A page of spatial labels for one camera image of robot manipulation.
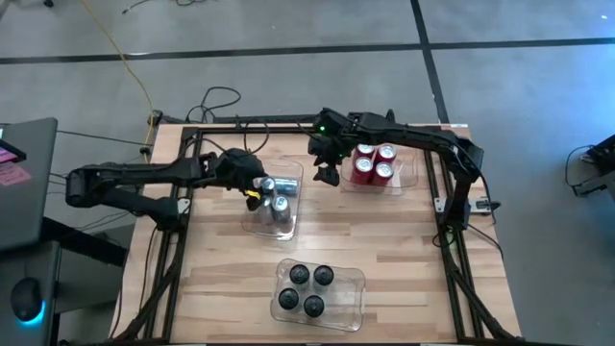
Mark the black aluminium table frame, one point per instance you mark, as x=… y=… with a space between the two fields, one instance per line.
x=216 y=130

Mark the dark grey desk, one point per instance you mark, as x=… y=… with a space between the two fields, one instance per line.
x=72 y=240

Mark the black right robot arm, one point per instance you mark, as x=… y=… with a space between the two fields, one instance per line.
x=423 y=134

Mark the small black clamp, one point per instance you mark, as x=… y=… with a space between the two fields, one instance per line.
x=390 y=114

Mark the small yellow tag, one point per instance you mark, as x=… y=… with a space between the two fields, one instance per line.
x=251 y=193

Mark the black flat bar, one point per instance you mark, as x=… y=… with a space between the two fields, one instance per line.
x=269 y=118

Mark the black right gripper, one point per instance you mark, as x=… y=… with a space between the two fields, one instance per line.
x=334 y=137

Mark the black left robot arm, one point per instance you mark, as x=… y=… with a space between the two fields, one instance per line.
x=144 y=170

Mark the black electronic device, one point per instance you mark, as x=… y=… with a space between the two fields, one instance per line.
x=603 y=154

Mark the clear plastic bin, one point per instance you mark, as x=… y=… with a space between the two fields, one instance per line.
x=346 y=312
x=408 y=182
x=288 y=230

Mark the blue silver energy drink can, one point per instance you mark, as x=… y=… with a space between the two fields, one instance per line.
x=281 y=205
x=267 y=184
x=288 y=185

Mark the black computer mouse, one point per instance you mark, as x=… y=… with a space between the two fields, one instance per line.
x=26 y=300

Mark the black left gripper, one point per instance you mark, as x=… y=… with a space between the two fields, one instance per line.
x=235 y=168

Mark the red cola can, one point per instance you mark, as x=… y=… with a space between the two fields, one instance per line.
x=362 y=168
x=386 y=154
x=365 y=150
x=383 y=172

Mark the black caster wheel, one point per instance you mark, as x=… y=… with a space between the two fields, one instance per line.
x=48 y=3

